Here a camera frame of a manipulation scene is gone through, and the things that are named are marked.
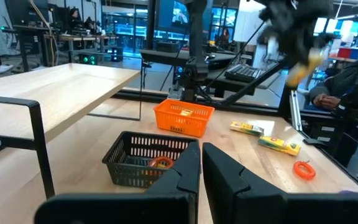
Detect black keyboard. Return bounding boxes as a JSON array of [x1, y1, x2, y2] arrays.
[[224, 63, 264, 83]]

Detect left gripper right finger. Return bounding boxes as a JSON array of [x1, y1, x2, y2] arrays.
[[202, 142, 358, 224]]

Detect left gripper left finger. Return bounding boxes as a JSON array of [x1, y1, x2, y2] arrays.
[[34, 141, 202, 224]]

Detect orange coil wristband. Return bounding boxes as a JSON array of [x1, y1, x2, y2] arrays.
[[293, 160, 317, 181], [149, 156, 175, 169]]

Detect person's hand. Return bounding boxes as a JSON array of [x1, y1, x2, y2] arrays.
[[312, 93, 341, 111]]

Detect dark computer desk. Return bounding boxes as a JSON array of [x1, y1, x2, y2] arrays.
[[140, 49, 287, 91]]

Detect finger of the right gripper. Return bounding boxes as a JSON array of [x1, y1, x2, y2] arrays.
[[300, 43, 326, 68], [275, 37, 301, 68]]

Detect wooden desk shelf riser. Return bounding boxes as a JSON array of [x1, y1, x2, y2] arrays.
[[0, 60, 142, 200]]

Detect orange plastic basket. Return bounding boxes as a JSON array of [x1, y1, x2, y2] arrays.
[[153, 98, 216, 138]]

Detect black plastic basket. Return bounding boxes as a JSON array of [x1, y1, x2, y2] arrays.
[[101, 131, 200, 189]]

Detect background work desk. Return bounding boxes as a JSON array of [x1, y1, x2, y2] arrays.
[[1, 26, 119, 72]]

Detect wall display screen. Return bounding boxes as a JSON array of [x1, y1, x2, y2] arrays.
[[171, 0, 189, 26]]

